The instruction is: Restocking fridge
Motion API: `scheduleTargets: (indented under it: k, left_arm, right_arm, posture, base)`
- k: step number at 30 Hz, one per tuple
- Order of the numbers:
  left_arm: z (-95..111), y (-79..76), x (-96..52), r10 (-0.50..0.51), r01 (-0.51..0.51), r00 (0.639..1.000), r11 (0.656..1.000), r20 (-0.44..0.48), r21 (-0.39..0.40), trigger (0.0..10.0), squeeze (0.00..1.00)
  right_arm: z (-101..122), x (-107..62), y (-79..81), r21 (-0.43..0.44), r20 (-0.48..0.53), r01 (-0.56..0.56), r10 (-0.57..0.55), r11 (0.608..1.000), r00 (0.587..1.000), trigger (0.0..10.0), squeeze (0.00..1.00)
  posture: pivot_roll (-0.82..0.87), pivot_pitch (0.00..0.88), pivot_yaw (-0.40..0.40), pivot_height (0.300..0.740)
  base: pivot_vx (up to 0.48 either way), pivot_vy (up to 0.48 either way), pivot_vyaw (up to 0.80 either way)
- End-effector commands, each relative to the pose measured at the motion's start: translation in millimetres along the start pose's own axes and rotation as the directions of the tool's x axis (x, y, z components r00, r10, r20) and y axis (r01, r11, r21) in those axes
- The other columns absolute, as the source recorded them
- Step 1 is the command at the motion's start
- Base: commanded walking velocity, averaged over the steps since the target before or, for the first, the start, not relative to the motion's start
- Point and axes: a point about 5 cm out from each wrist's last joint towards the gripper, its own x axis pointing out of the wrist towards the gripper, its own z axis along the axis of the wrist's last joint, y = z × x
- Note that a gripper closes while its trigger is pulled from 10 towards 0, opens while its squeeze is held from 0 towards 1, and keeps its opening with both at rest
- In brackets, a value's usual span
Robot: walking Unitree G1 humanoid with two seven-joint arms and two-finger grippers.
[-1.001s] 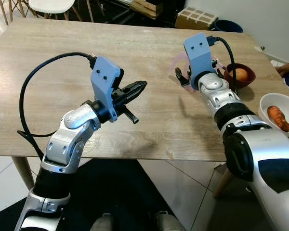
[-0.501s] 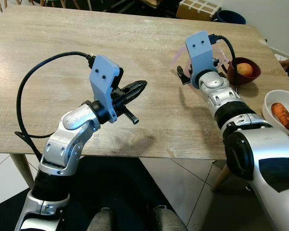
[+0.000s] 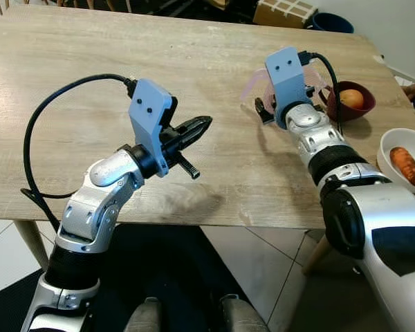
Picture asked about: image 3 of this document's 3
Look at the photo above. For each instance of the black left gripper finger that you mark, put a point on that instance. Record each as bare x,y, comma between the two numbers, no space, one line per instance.
196,138
197,124

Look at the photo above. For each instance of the pink plastic measuring cup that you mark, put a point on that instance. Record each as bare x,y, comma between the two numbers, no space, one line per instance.
318,76

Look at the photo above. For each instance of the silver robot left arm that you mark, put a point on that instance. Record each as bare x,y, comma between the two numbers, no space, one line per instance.
90,207

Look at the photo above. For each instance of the wooden table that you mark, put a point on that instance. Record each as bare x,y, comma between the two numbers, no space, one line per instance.
194,83

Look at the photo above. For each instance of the maroon cup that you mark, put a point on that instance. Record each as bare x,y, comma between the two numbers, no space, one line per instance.
349,115

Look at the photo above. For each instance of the round orange fruit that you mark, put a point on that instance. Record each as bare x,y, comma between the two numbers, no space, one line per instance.
351,98

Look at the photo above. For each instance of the cardboard box with grid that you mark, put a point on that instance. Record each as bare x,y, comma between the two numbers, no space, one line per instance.
283,12

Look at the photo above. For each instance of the blue bin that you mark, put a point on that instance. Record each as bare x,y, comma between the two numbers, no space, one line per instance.
332,24

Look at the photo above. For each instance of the black floor mat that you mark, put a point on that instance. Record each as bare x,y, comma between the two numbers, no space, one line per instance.
166,263

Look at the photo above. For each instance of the white bowl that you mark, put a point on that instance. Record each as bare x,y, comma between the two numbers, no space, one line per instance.
393,155

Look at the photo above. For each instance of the orange sweet potato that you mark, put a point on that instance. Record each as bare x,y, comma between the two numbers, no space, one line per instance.
408,166

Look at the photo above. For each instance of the grey robot left foot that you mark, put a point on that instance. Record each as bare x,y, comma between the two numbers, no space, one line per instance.
144,317

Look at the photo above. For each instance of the grey robot foot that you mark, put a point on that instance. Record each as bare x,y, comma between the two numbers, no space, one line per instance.
242,315
144,317

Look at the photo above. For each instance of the grey robot right foot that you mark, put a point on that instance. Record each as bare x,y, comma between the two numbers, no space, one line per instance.
242,315

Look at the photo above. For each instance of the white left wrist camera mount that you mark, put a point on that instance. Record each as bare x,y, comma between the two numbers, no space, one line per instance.
149,117

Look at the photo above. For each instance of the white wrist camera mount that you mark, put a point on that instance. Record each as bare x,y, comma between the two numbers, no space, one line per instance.
287,79
149,117

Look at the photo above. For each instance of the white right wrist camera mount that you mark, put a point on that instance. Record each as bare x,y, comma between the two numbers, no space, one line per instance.
287,79

